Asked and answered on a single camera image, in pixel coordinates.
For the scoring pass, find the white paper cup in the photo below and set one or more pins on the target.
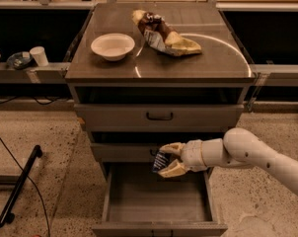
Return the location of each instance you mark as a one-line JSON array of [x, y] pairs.
[[38, 54]]

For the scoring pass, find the middle drawer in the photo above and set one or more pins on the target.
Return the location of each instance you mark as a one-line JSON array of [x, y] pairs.
[[122, 152]]

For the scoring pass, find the black metal bar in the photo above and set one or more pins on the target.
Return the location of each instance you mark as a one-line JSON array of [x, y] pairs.
[[7, 216]]

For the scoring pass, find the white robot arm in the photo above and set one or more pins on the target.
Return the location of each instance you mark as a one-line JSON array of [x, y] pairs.
[[238, 148]]

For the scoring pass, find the bottom drawer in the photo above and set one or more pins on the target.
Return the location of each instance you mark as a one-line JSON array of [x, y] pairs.
[[140, 203]]

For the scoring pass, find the small dark dish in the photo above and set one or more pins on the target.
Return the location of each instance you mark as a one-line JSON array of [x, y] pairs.
[[20, 60]]

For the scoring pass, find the top drawer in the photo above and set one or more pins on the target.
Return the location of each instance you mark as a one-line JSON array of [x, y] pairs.
[[158, 118]]

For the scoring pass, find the blue rxbar blueberry bar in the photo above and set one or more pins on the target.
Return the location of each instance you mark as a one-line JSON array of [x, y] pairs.
[[161, 161]]

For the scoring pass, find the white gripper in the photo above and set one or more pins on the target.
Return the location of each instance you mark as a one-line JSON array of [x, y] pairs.
[[192, 156]]

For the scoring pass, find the white bowl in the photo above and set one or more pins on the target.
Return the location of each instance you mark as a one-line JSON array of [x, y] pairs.
[[113, 47]]

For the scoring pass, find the grey drawer cabinet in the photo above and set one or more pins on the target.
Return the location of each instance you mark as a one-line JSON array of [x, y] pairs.
[[220, 75]]

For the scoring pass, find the drawer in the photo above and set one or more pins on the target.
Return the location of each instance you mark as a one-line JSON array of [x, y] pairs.
[[122, 152], [140, 203], [158, 118]]

